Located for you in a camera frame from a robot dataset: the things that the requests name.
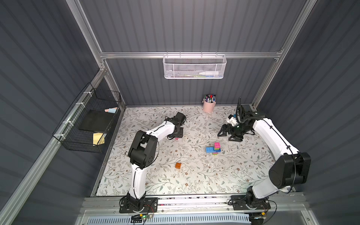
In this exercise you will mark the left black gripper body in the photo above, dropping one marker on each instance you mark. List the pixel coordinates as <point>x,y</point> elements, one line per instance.
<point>178,132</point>

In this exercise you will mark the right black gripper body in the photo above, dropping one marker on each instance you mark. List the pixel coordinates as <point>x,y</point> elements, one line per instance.
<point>235,131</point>

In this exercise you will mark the light blue long lego brick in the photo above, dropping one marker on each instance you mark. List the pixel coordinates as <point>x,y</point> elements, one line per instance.
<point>210,149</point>

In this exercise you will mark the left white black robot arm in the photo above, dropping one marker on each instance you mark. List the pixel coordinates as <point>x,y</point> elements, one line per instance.
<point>142,155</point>

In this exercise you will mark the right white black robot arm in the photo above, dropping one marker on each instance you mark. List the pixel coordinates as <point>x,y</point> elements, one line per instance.
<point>291,166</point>

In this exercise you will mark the orange lego brick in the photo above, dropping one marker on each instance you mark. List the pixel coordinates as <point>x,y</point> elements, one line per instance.
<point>178,165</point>

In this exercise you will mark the pink pen cup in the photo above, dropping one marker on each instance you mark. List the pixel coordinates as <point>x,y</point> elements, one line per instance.
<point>208,107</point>

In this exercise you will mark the markers in cup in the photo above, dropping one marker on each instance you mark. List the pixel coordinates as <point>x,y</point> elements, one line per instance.
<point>209,98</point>

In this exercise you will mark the floral table mat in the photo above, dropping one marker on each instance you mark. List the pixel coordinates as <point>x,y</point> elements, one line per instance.
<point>238,165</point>

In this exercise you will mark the white bottle in basket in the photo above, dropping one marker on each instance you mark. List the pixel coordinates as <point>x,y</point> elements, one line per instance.
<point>209,73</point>

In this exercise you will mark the pastel sticky note pad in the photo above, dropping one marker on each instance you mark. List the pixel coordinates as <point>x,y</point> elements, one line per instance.
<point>111,110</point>

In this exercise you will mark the black notebook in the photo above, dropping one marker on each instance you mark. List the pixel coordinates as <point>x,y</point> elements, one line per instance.
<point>96,121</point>

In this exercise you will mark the yellow sticky notes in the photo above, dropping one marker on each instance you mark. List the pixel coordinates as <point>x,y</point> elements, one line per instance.
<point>99,138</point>

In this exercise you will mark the small green circuit board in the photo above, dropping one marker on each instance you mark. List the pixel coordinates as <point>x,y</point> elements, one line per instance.
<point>140,218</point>

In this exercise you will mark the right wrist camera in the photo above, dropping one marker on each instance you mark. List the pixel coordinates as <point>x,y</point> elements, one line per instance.
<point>232,120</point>

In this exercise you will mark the white wire mesh basket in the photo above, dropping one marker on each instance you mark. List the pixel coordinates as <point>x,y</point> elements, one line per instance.
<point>188,66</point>

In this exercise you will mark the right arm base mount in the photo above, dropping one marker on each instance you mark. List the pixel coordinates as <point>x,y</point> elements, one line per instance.
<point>244,202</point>

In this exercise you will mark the aluminium rail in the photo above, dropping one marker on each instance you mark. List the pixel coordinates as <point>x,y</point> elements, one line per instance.
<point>214,203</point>

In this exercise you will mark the black wire wall basket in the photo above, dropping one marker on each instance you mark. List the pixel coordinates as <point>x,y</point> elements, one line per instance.
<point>68,132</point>

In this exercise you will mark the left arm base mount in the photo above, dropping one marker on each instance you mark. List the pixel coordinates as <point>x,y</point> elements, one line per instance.
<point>129,204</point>

